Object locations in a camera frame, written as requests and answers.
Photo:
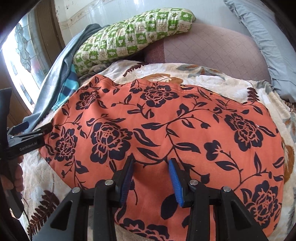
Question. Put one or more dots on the orange floral blouse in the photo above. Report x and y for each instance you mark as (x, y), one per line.
(218, 141)

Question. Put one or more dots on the pink quilted mattress cover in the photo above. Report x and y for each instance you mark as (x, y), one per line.
(228, 51)

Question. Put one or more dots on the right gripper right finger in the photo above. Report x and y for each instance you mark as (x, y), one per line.
(232, 219)

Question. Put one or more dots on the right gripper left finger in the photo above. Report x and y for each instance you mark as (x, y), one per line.
(69, 221)

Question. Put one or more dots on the green checkered pillow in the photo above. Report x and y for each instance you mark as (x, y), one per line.
(127, 37)

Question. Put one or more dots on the leaf print fleece blanket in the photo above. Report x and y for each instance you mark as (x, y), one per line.
(45, 189)

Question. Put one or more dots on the teal striped knit garment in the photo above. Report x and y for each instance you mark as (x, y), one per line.
(70, 85)

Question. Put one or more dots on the light blue knit sweater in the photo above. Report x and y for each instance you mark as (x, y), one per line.
(56, 76)

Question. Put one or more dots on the grey blue pillow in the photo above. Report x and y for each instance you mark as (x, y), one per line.
(273, 44)

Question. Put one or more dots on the brown wooden window frame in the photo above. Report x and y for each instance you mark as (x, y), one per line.
(52, 43)

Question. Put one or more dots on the person's left hand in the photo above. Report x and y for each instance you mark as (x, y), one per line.
(18, 182)

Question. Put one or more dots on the stained glass window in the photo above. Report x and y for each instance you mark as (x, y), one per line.
(25, 60)

